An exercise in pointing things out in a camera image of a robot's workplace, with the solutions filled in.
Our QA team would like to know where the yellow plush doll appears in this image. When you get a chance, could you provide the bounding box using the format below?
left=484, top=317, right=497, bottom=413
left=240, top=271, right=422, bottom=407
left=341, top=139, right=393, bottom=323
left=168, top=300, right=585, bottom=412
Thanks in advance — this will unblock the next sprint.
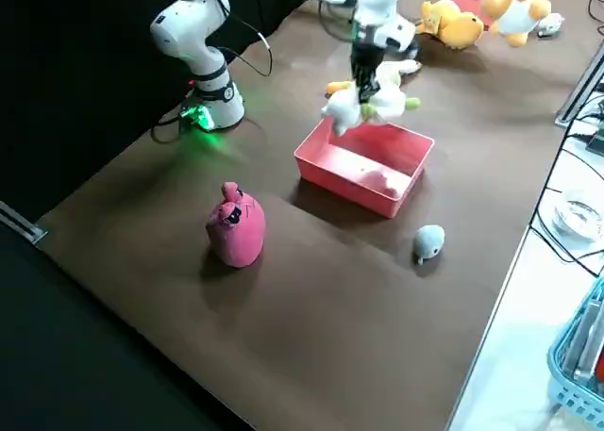
left=419, top=0, right=486, bottom=51
left=479, top=0, right=553, bottom=50

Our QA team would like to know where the clear glass dish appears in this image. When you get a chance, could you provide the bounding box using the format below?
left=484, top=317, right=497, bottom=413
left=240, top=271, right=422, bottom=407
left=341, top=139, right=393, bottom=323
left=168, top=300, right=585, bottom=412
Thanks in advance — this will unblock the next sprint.
left=550, top=189, right=601, bottom=240

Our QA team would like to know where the aluminium profile bar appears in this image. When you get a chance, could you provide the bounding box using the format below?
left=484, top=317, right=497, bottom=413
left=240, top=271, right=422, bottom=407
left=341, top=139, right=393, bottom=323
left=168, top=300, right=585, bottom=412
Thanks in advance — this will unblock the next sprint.
left=0, top=201, right=49, bottom=243

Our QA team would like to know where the white duck doll green scarf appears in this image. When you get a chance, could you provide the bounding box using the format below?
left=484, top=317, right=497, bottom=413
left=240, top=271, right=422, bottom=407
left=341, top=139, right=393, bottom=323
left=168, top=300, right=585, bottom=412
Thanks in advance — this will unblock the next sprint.
left=320, top=79, right=422, bottom=138

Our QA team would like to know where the aluminium profile post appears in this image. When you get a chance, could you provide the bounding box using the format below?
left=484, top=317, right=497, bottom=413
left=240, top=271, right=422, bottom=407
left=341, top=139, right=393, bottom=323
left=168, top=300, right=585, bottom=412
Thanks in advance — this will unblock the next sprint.
left=555, top=38, right=604, bottom=126

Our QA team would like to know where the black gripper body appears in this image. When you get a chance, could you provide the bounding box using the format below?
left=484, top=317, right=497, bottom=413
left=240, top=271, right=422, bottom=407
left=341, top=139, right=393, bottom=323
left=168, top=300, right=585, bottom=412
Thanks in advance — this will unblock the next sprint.
left=351, top=39, right=384, bottom=73

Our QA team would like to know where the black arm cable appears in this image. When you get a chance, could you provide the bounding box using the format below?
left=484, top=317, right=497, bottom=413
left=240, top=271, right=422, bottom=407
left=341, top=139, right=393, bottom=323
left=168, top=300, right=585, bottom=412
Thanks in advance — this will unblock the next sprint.
left=207, top=0, right=275, bottom=78

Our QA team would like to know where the pink plush doll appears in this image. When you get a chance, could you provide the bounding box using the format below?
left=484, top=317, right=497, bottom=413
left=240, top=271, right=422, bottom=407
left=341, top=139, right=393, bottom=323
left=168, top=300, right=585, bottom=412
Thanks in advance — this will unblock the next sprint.
left=205, top=181, right=267, bottom=268

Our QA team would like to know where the small grey-blue plush doll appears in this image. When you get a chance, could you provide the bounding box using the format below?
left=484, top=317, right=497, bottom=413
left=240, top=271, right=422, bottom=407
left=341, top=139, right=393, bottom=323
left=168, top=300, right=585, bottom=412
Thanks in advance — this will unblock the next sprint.
left=537, top=13, right=565, bottom=39
left=413, top=224, right=446, bottom=266

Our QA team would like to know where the white desk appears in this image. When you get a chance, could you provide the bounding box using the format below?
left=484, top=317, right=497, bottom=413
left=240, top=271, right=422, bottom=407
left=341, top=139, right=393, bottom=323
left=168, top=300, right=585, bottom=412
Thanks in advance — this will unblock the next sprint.
left=445, top=114, right=604, bottom=431

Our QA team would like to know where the light blue plastic basket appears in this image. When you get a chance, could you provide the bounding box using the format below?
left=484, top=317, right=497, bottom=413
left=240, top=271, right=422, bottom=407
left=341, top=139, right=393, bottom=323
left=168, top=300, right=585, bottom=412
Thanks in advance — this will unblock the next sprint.
left=546, top=274, right=604, bottom=427

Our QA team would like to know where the white goose plush doll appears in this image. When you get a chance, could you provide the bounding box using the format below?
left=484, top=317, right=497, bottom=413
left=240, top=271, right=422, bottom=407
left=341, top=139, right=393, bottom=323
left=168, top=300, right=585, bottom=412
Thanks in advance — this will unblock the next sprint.
left=325, top=58, right=424, bottom=97

